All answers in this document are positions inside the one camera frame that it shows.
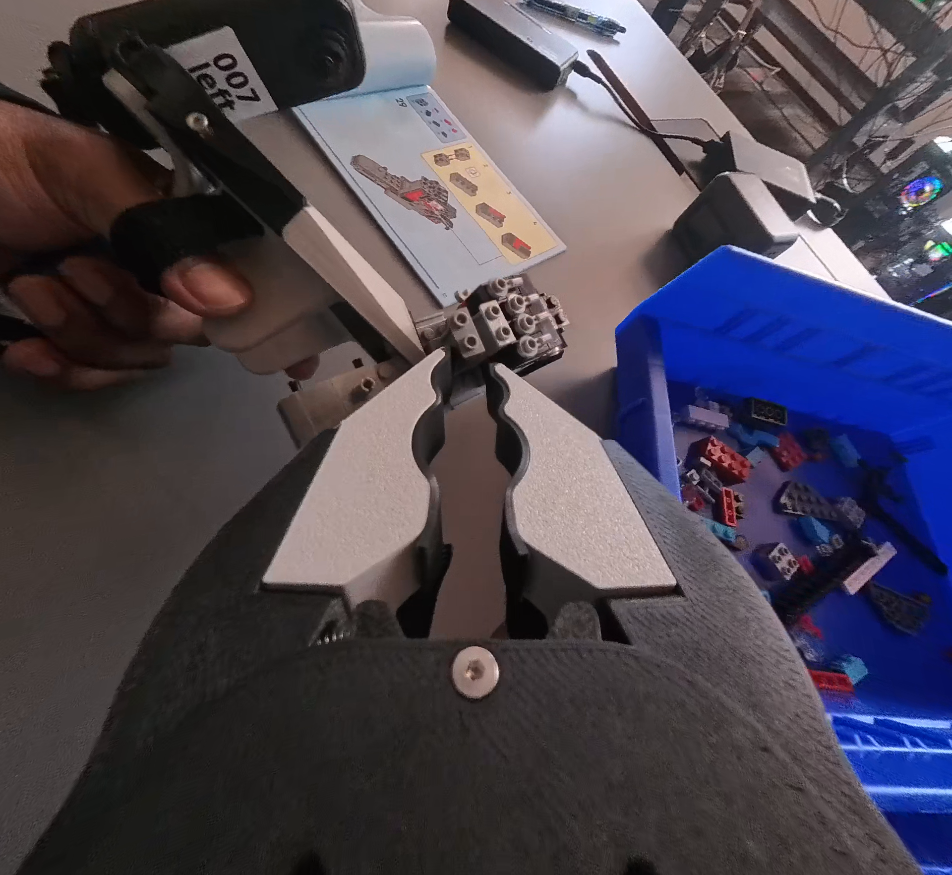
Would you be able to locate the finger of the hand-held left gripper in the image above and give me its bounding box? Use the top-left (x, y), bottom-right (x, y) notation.
top-left (240, 106), bottom-right (431, 366)
top-left (202, 268), bottom-right (352, 377)

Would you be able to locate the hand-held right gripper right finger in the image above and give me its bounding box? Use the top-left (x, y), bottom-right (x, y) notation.
top-left (485, 363), bottom-right (679, 625)

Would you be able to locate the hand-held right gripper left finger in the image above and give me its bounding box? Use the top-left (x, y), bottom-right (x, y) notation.
top-left (261, 350), bottom-right (453, 612)

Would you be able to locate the colourful toy brick pile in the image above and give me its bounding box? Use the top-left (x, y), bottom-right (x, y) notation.
top-left (673, 387), bottom-right (938, 697)

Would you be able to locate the grey black toy brick model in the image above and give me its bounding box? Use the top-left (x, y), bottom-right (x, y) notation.
top-left (279, 272), bottom-right (570, 448)

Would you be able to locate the blue plastic bin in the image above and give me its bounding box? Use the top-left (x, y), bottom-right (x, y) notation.
top-left (613, 245), bottom-right (952, 875)

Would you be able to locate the grey desk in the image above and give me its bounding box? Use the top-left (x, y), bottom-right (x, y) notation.
top-left (0, 0), bottom-right (893, 875)

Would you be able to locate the person's left hand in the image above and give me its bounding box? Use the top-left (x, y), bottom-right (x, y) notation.
top-left (0, 105), bottom-right (251, 392)

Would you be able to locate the toy brick instruction booklet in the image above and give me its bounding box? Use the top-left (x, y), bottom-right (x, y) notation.
top-left (182, 0), bottom-right (566, 299)

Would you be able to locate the black flat device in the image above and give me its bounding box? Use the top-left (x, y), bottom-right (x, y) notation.
top-left (446, 0), bottom-right (580, 91)

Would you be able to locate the blue patterned pen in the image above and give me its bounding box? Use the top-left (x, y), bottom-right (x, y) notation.
top-left (518, 0), bottom-right (626, 37)

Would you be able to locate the black cube box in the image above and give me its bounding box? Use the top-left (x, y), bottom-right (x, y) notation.
top-left (673, 172), bottom-right (800, 266)

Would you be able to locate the grey flat box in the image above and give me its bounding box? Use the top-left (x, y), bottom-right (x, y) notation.
top-left (703, 133), bottom-right (819, 221)

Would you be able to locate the computer tower with coloured lights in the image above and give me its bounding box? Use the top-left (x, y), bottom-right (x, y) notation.
top-left (889, 138), bottom-right (952, 221)

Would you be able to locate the brown strap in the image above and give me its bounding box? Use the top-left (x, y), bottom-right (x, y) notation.
top-left (588, 49), bottom-right (689, 177)

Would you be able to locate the black cable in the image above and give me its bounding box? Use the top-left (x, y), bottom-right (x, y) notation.
top-left (573, 60), bottom-right (737, 162)

